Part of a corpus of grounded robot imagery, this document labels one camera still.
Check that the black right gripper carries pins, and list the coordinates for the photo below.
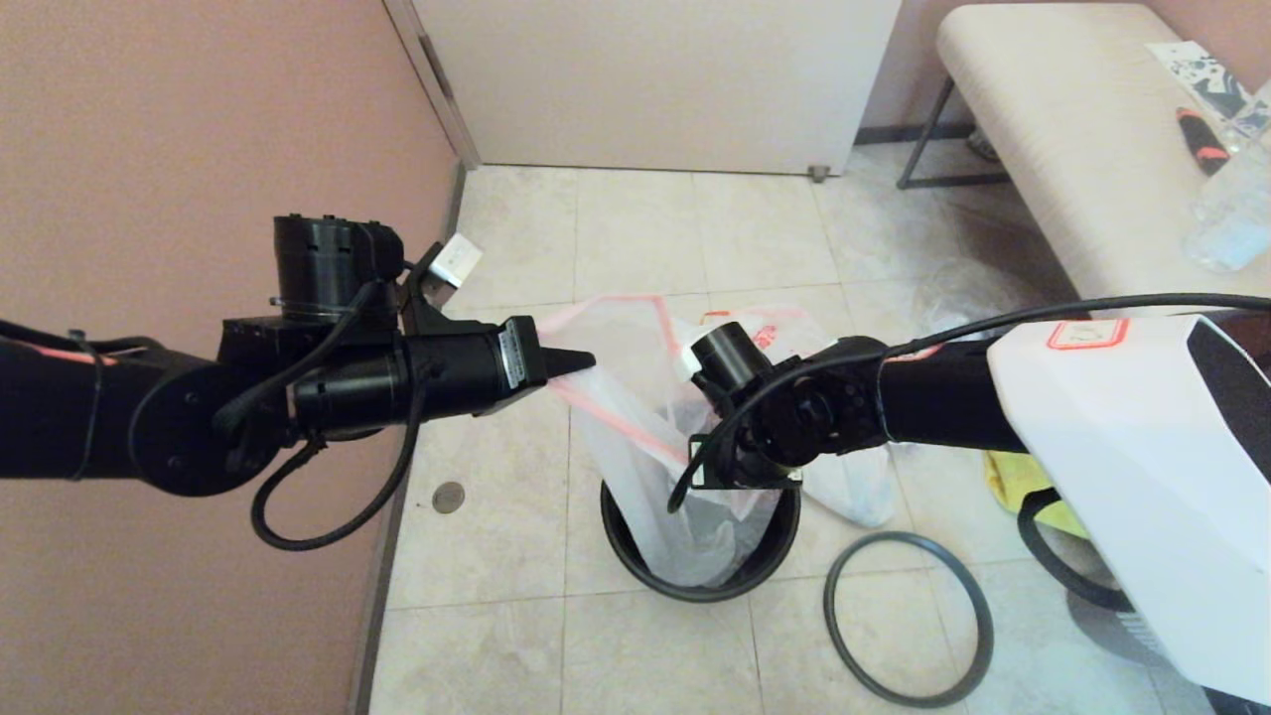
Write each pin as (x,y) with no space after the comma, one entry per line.
(745,467)

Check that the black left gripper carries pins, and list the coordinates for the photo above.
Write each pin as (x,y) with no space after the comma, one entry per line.
(477,372)

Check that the white red-printed plastic bag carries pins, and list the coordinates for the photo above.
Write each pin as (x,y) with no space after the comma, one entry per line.
(854,487)

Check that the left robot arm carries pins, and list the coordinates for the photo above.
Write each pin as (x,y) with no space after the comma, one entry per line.
(99,417)

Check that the grey ribbed robot base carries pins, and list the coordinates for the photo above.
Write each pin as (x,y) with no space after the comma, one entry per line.
(1112,626)

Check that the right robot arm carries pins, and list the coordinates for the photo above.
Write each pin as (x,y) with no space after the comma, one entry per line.
(1122,427)

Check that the black round trash bin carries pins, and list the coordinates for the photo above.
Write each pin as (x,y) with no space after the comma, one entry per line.
(695,593)

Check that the yellow fabric tote bag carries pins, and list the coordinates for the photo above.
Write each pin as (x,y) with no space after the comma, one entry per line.
(1013,477)

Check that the clear bag with dark contents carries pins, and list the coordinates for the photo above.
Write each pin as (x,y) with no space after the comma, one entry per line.
(953,298)

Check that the round metal floor drain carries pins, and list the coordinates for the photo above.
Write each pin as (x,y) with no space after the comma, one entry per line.
(448,497)

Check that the white door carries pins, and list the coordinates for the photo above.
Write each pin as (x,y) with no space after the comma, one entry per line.
(655,79)

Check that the small metal door stop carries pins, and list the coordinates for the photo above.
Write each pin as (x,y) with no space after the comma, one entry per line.
(817,174)

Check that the beige wooden table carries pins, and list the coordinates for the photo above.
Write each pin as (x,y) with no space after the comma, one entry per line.
(1072,149)

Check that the clear plastic water bottle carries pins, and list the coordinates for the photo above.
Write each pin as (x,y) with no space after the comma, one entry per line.
(1231,218)

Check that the black orange tool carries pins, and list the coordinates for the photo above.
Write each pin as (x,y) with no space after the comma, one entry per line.
(1197,142)

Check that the black white printed leaflet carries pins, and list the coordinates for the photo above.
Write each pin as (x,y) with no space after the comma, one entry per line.
(1197,77)

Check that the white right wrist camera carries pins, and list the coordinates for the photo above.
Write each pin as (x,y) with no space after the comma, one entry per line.
(688,364)

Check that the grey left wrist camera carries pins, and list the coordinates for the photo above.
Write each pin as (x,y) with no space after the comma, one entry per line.
(457,261)

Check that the beige door frame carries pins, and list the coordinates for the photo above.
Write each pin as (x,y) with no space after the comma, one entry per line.
(433,79)

